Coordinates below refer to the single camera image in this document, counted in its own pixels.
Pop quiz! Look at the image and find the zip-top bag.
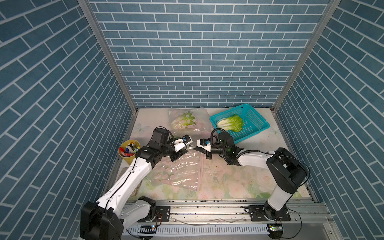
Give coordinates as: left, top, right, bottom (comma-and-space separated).
168, 108, 213, 133
146, 151, 203, 192

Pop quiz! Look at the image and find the chinese cabbage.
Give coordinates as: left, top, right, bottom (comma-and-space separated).
171, 112, 197, 130
217, 114, 244, 133

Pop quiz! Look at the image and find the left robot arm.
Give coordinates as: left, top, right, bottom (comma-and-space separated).
80, 127, 192, 240

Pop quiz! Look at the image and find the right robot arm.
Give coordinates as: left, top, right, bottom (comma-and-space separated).
194, 130, 310, 221

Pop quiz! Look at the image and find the yellow pen cup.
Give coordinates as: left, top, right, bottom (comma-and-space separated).
118, 140, 141, 165

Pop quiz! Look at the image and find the teal plastic basket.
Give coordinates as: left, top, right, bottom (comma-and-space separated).
210, 104, 270, 144

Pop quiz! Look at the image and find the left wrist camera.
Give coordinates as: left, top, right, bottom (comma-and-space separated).
174, 135, 193, 152

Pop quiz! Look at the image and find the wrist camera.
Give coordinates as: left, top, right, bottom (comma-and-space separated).
174, 135, 193, 152
195, 139, 212, 154

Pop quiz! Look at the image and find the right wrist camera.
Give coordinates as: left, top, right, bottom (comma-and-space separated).
195, 139, 212, 154

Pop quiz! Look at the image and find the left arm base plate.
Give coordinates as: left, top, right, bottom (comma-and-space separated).
137, 206, 171, 224

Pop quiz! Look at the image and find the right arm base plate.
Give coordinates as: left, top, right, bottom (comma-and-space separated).
244, 205, 291, 222

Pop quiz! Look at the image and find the aluminium mounting rail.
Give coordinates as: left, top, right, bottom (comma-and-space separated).
85, 200, 335, 226

